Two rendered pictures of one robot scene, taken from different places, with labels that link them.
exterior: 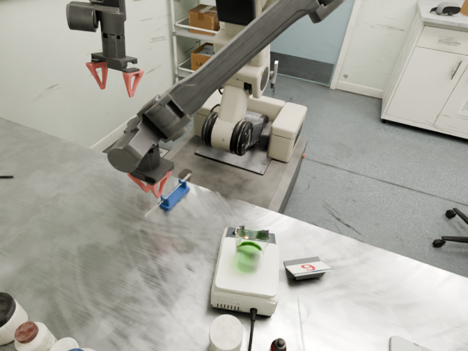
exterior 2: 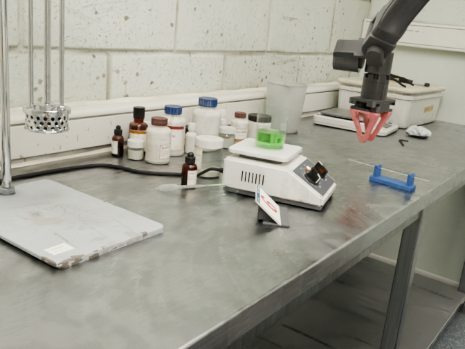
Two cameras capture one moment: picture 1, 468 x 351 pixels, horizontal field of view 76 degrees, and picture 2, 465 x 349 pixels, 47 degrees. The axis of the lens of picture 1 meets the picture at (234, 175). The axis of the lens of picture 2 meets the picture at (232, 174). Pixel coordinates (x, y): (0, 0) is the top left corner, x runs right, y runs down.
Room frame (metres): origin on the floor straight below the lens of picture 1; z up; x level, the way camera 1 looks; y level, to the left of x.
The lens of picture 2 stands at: (0.55, -1.06, 1.07)
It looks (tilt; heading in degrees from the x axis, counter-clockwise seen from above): 16 degrees down; 105
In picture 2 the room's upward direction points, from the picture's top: 6 degrees clockwise
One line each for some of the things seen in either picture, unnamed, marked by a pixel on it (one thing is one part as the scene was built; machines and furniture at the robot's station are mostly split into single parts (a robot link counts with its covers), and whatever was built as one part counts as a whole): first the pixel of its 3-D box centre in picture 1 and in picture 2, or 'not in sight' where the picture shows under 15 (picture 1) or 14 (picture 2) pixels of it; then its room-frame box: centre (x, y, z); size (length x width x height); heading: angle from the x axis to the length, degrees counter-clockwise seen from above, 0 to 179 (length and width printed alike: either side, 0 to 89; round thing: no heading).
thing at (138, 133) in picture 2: not in sight; (138, 130); (0.01, 0.06, 0.80); 0.04 x 0.04 x 0.11
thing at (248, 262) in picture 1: (251, 251); (270, 128); (0.35, -0.05, 0.88); 0.07 x 0.06 x 0.08; 91
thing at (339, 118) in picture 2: not in sight; (356, 121); (0.46, 0.85, 0.77); 0.26 x 0.19 x 0.05; 166
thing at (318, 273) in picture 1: (307, 265); (272, 205); (0.39, -0.19, 0.77); 0.09 x 0.06 x 0.04; 104
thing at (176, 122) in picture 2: not in sight; (171, 129); (0.08, 0.11, 0.81); 0.06 x 0.06 x 0.11
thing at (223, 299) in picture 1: (247, 265); (276, 172); (0.37, -0.05, 0.79); 0.22 x 0.13 x 0.08; 176
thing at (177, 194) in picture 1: (174, 193); (393, 176); (0.59, 0.16, 0.77); 0.10 x 0.03 x 0.04; 154
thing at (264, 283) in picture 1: (248, 264); (266, 149); (0.34, -0.04, 0.83); 0.12 x 0.12 x 0.01; 86
